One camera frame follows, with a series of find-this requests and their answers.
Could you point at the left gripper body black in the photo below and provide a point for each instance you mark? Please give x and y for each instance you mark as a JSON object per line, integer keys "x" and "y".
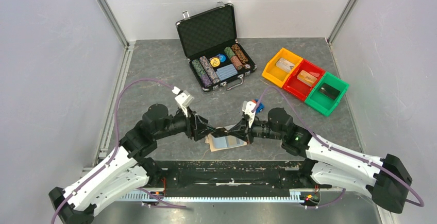
{"x": 182, "y": 123}

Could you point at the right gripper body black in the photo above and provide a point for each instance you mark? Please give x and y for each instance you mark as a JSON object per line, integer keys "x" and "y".
{"x": 261, "y": 129}

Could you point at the black card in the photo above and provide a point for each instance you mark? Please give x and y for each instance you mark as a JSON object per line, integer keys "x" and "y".
{"x": 220, "y": 132}
{"x": 329, "y": 91}

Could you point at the beige leather card holder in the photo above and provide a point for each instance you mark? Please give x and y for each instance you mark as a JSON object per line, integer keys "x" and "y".
{"x": 208, "y": 140}

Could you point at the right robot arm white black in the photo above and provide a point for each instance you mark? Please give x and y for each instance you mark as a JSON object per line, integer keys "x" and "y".
{"x": 384, "y": 180}

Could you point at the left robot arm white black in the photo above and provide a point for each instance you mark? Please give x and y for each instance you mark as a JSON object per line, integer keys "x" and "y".
{"x": 127, "y": 167}

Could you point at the beige gold card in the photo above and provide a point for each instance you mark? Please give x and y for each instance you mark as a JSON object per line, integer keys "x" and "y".
{"x": 234, "y": 142}

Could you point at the white card in yellow bin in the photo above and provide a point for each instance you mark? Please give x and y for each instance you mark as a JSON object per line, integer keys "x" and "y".
{"x": 285, "y": 65}

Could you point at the orange card in red bin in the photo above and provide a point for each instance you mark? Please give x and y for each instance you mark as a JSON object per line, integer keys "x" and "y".
{"x": 307, "y": 78}

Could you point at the orange blue toy car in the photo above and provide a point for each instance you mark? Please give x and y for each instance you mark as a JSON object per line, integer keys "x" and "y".
{"x": 260, "y": 105}

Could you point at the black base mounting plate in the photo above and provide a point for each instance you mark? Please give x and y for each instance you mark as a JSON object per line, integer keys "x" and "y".
{"x": 230, "y": 178}

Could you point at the red plastic bin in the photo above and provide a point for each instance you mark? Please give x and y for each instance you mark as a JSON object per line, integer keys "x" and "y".
{"x": 297, "y": 88}

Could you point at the green plastic bin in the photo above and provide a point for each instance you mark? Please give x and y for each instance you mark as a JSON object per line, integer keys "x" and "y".
{"x": 321, "y": 103}

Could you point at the yellow plastic bin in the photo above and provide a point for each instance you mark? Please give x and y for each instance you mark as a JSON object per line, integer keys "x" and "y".
{"x": 276, "y": 75}

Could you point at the black poker chip case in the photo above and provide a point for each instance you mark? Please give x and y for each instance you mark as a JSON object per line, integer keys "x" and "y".
{"x": 210, "y": 44}

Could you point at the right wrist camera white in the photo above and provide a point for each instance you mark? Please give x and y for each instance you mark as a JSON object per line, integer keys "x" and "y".
{"x": 249, "y": 112}

